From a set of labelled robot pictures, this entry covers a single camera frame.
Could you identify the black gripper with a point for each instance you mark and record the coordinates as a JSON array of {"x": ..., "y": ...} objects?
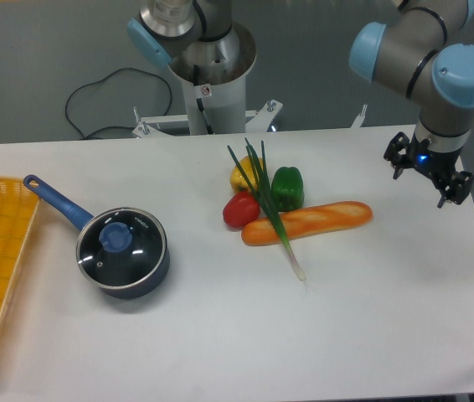
[{"x": 434, "y": 157}]

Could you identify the glass lid blue knob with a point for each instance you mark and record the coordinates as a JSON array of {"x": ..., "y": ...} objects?
[{"x": 120, "y": 248}]

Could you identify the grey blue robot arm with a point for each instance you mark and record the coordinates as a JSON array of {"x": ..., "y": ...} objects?
[{"x": 413, "y": 57}]

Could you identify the orange baguette bread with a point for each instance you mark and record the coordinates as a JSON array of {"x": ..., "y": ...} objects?
[{"x": 309, "y": 221}]

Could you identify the green bell pepper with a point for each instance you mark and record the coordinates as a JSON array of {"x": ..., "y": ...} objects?
[{"x": 287, "y": 189}]

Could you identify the green spring onion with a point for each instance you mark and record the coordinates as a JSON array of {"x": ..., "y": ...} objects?
[{"x": 263, "y": 195}]

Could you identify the yellow bell pepper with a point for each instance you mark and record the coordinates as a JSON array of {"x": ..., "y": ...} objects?
[{"x": 240, "y": 182}]

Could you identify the red bell pepper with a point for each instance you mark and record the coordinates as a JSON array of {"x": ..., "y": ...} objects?
[{"x": 241, "y": 210}]

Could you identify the white table bracket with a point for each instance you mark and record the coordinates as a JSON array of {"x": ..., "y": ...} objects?
[{"x": 359, "y": 119}]

